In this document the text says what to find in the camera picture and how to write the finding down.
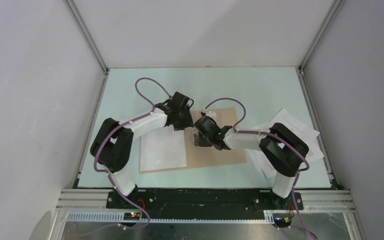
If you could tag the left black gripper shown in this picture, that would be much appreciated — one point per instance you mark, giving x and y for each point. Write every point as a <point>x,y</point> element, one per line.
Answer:
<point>187,122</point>

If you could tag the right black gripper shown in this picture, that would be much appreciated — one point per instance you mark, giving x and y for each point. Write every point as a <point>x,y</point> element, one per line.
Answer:
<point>201,143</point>

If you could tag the metal folder clip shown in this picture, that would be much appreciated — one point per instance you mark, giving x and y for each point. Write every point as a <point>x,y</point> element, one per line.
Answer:
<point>196,138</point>

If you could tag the brown cardboard folder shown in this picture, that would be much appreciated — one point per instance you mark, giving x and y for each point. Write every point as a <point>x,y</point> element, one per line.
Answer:
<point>203,157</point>

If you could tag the white paper sheet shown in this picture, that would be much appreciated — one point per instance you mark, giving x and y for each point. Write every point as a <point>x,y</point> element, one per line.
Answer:
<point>162,149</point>

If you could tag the printed paper sheet stack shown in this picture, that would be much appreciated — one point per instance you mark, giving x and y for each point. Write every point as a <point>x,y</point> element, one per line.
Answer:
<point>306,134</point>

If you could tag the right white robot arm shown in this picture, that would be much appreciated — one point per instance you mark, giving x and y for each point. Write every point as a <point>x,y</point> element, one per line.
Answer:
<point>285,151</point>

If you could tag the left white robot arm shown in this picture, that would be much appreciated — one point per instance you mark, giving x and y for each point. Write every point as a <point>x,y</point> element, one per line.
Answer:
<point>112,145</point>

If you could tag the left circuit board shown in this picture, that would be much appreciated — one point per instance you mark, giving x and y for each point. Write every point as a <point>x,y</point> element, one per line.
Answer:
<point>131,216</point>

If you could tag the circuit board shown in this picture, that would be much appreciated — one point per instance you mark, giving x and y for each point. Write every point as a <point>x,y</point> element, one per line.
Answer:
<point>282,222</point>
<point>131,216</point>

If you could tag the right circuit board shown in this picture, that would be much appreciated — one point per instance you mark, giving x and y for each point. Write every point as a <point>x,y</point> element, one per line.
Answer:
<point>282,222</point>

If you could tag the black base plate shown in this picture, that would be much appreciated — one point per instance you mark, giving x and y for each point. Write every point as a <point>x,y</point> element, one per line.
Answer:
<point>205,204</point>

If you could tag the left corner aluminium post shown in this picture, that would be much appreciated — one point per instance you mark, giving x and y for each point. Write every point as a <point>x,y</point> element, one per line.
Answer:
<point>87,36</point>

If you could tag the corner aluminium post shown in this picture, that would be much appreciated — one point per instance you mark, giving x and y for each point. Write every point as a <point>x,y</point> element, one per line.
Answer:
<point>87,36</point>
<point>326,23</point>

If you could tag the aluminium frame rail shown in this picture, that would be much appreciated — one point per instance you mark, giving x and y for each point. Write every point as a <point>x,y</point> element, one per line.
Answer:
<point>314,201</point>

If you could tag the right corner aluminium post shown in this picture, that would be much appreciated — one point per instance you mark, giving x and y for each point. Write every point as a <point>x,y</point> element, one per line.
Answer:
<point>326,23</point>

